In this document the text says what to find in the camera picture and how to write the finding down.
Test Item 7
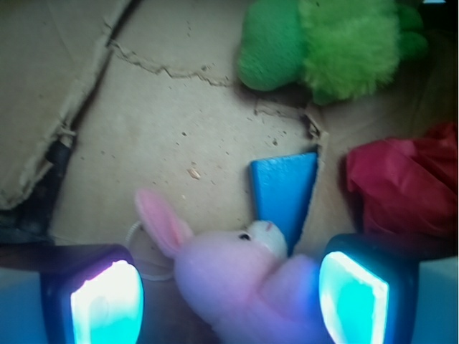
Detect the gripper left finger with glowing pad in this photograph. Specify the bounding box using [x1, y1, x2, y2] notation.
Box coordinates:
[1, 244, 144, 343]

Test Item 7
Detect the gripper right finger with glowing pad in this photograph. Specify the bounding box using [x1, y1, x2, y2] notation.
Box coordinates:
[318, 234, 458, 343]

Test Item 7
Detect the pink plush bunny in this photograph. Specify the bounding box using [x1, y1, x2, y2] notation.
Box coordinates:
[135, 189, 332, 343]

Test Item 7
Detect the red crumpled paper ball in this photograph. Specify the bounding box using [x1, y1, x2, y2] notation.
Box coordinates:
[346, 122, 458, 244]

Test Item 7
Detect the blue wedge block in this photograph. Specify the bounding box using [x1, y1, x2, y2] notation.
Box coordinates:
[249, 152, 318, 254]

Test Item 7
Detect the green plush toy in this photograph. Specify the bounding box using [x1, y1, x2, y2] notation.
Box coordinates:
[237, 1, 429, 105]

